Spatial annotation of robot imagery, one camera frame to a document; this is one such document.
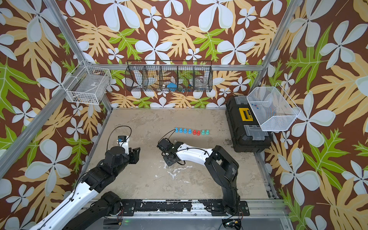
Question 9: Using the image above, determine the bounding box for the black toolbox yellow latch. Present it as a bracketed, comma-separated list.
[225, 95, 272, 153]

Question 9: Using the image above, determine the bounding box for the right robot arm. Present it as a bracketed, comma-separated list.
[157, 138, 240, 215]

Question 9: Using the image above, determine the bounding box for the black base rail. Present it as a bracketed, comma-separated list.
[120, 199, 250, 217]

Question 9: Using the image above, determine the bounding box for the aluminium frame post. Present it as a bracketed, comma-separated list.
[44, 1, 112, 112]
[250, 0, 303, 92]

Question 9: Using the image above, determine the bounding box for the white wire basket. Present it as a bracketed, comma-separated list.
[62, 61, 112, 105]
[247, 86, 301, 132]

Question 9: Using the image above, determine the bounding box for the white wire basket right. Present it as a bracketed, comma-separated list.
[247, 86, 301, 132]

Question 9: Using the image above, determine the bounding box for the aluminium frame post back right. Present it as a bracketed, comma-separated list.
[250, 0, 303, 92]

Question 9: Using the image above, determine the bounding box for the blue object in basket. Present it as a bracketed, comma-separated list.
[167, 83, 178, 91]

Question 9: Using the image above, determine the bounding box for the black wire basket back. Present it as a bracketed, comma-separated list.
[123, 60, 213, 93]

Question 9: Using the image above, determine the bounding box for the aluminium frame post back left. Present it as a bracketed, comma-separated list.
[44, 1, 112, 112]

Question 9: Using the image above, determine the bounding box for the white wire basket left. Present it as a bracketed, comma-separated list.
[62, 61, 112, 105]

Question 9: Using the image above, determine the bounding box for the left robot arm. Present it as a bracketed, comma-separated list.
[31, 146, 140, 230]

